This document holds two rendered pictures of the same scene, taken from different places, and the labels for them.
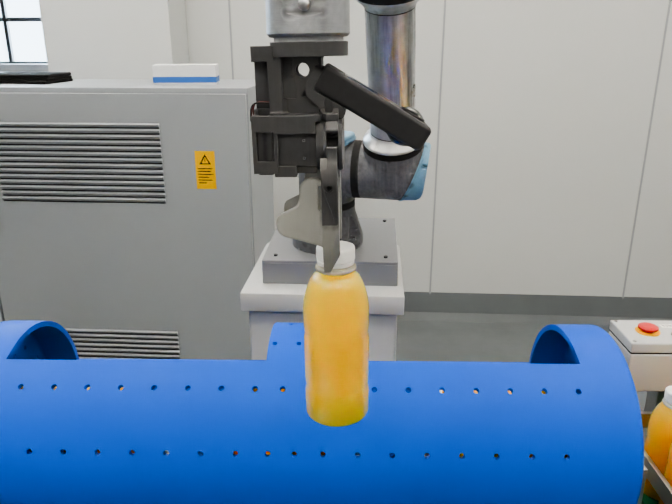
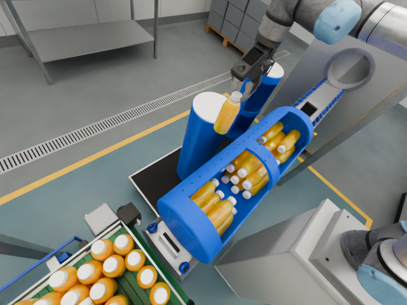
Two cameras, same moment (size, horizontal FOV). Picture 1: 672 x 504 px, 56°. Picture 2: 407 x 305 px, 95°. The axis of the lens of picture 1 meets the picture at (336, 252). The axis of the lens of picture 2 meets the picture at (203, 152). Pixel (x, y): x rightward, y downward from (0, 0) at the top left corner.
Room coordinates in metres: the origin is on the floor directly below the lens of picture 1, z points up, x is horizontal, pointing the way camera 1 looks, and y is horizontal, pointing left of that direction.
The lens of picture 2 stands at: (0.81, -0.53, 1.82)
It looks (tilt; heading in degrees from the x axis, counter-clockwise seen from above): 54 degrees down; 115
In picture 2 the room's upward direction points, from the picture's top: 23 degrees clockwise
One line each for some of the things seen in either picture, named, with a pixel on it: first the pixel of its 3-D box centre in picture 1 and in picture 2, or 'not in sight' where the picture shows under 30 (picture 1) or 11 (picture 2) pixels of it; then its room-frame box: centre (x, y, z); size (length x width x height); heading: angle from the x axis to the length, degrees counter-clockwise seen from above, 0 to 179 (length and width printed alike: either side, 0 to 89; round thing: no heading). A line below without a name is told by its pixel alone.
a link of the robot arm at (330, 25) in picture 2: not in sight; (329, 15); (0.70, 0.02, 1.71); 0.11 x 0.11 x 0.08; 78
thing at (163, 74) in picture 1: (186, 74); not in sight; (2.57, 0.59, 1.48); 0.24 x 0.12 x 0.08; 94
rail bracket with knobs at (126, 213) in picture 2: not in sight; (129, 216); (0.57, -0.46, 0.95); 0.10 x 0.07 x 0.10; 179
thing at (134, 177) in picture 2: not in sight; (203, 160); (0.35, 0.53, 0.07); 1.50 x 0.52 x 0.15; 86
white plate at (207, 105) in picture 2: not in sight; (214, 107); (0.37, 0.29, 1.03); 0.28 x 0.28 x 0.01
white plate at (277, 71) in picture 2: not in sight; (268, 67); (0.31, 1.08, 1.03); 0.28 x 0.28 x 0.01
